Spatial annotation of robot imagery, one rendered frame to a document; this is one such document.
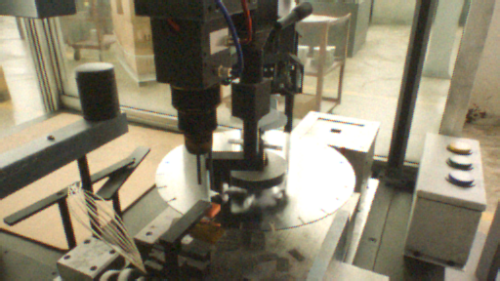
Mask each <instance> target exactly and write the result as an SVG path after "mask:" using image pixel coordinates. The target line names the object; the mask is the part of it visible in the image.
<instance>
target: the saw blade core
mask: <svg viewBox="0 0 500 281"><path fill-rule="evenodd" d="M282 133H283V132H281V131H275V130H269V131H266V135H265V136H264V137H263V140H264V142H266V143H270V144H276V145H283V146H284V149H283V151H276V150H271V149H267V150H270V151H272V152H276V153H278V154H279V155H281V156H283V157H284V158H285V159H286V162H287V172H286V176H284V177H283V178H282V180H278V181H276V182H275V183H268V184H263V185H247V184H243V183H236V182H234V181H231V188H229V189H228V190H227V191H225V192H224V193H223V194H222V195H221V194H219V193H217V192H215V191H211V190H210V183H209V171H206V170H205V156H206V154H203V155H200V160H201V184H197V160H196V155H193V154H190V153H188V151H187V150H186V146H185V144H182V145H180V146H178V147H177V148H176V149H174V150H173V151H172V152H170V153H169V154H168V155H167V156H166V157H165V158H164V159H163V160H162V163H160V164H159V165H158V169H157V171H156V176H155V183H156V187H157V189H158V193H159V195H161V197H162V199H163V200H164V201H165V202H166V203H167V204H168V205H169V206H170V207H172V208H173V209H174V210H175V211H178V213H180V214H182V215H184V214H185V213H186V211H188V210H189V208H190V207H192V206H193V205H194V204H195V203H197V201H198V200H199V199H202V200H205V201H208V202H211V203H216V204H218V205H221V210H220V211H218V213H217V215H215V216H214V217H213V219H215V220H213V219H209V218H206V217H204V218H203V219H201V221H200V222H202V221H203V220H205V224H208V225H209V224H210V223H211V222H212V223H211V226H217V227H220V228H223V229H229V230H239V228H240V224H241V223H243V226H242V230H244V231H270V230H272V229H271V223H273V228H274V230H284V229H289V228H294V227H297V226H303V224H304V225H306V224H309V223H311V222H316V221H319V220H321V219H324V218H326V217H327V216H330V215H332V214H333V213H334V212H337V211H338V209H339V208H342V206H343V205H344V204H346V202H347V201H348V200H349V199H350V196H351V195H352V194H353V192H354V170H353V169H352V167H351V165H350V163H348V161H346V160H345V157H343V156H341V154H340V153H338V152H336V150H334V149H332V148H331V147H329V148H326V149H322V148H323V147H325V146H328V145H325V144H324V143H321V142H320V141H317V140H313V139H311V138H306V137H303V136H301V135H298V134H290V133H286V132H284V133H283V134H282ZM228 138H234V139H240V140H243V131H242V130H231V131H225V132H224V134H223V133H222V132H220V133H217V134H213V151H239V150H242V149H243V145H235V144H229V143H228ZM167 163H169V164H167ZM341 163H342V164H341ZM162 175H164V176H162ZM173 199H175V200H173ZM336 199H337V200H336ZM322 211H323V212H322ZM325 213H326V214H325ZM298 219H301V221H299V220H298Z"/></svg>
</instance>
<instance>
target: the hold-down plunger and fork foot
mask: <svg viewBox="0 0 500 281"><path fill-rule="evenodd" d="M212 154H213V184H214V190H213V191H215V192H217V193H219V194H221V195H222V194H223V193H224V184H223V180H225V181H226V182H227V184H228V185H229V188H231V171H247V172H263V171H264V162H265V155H264V152H259V121H258V122H244V121H243V151H212ZM205 170H206V171H209V155H208V153H206V156H205Z"/></svg>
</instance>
